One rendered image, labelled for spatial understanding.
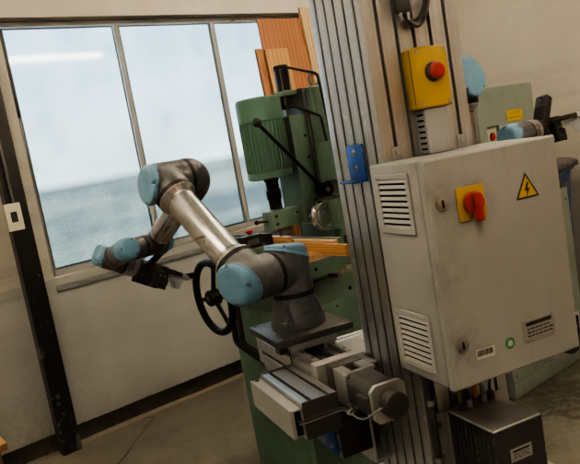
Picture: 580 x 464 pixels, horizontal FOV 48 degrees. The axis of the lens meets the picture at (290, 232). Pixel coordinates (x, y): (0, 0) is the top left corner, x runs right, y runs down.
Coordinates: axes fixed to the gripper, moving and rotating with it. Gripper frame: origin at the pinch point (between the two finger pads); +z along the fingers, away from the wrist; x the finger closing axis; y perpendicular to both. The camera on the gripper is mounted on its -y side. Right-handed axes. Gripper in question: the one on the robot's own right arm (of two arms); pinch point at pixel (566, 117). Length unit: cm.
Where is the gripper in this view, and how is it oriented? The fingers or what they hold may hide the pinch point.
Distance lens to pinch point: 238.4
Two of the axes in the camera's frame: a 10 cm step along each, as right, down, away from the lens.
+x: 5.7, -1.4, -8.1
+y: 2.5, 9.7, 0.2
